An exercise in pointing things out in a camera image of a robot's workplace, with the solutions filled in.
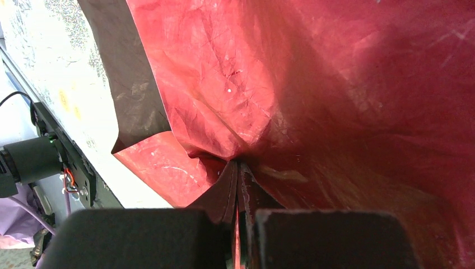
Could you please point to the dark red wrapping paper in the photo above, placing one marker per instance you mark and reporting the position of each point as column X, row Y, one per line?
column 348, row 105

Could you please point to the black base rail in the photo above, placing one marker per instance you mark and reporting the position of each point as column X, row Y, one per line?
column 51, row 152

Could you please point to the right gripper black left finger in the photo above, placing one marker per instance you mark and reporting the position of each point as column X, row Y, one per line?
column 138, row 238

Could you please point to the floral patterned table mat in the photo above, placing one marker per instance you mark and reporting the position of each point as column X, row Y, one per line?
column 85, row 62

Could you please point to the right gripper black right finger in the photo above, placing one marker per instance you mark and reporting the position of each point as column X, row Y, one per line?
column 281, row 238

